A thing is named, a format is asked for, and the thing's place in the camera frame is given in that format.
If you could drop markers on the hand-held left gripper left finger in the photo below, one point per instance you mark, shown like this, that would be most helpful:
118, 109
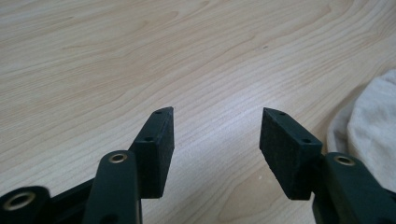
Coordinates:
155, 155

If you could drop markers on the light beige cloth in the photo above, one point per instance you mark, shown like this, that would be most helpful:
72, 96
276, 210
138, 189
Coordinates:
370, 130

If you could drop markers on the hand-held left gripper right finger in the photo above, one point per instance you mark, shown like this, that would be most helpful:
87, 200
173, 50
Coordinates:
288, 155

